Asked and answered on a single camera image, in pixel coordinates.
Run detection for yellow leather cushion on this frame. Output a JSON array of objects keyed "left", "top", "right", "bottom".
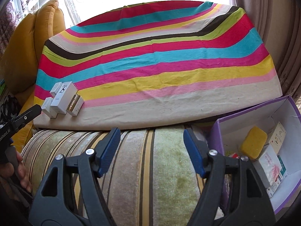
[{"left": 0, "top": 0, "right": 66, "bottom": 147}]

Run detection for tall white box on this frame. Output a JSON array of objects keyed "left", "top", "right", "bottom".
[{"left": 50, "top": 81, "right": 78, "bottom": 114}]

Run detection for beige curtain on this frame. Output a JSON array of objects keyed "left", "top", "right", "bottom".
[{"left": 233, "top": 0, "right": 300, "bottom": 102}]

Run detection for pink white flower box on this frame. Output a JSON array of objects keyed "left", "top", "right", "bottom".
[{"left": 252, "top": 144, "right": 286, "bottom": 198}]

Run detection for left hand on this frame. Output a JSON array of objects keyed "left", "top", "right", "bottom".
[{"left": 1, "top": 151, "right": 32, "bottom": 193}]

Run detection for purple storage box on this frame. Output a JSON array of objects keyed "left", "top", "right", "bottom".
[{"left": 208, "top": 95, "right": 301, "bottom": 215}]

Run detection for floral lace curtain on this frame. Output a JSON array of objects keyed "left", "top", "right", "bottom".
[{"left": 1, "top": 0, "right": 81, "bottom": 55}]

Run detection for white box gold side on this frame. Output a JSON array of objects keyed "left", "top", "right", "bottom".
[{"left": 67, "top": 94, "right": 84, "bottom": 116}]

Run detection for red tissue pack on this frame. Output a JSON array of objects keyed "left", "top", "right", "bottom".
[{"left": 228, "top": 153, "right": 239, "bottom": 159}]

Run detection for cream box with logo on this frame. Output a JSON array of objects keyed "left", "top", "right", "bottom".
[{"left": 266, "top": 122, "right": 286, "bottom": 154}]

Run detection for striped plush blanket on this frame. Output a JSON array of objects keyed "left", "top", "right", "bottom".
[{"left": 21, "top": 125, "right": 205, "bottom": 225}]

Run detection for small white square box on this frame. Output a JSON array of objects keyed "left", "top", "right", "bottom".
[{"left": 41, "top": 97, "right": 58, "bottom": 118}]

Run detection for yellow sponge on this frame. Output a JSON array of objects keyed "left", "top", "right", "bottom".
[{"left": 239, "top": 126, "right": 267, "bottom": 160}]

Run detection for colourful striped cushion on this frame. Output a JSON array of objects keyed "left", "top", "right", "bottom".
[{"left": 34, "top": 1, "right": 282, "bottom": 130}]

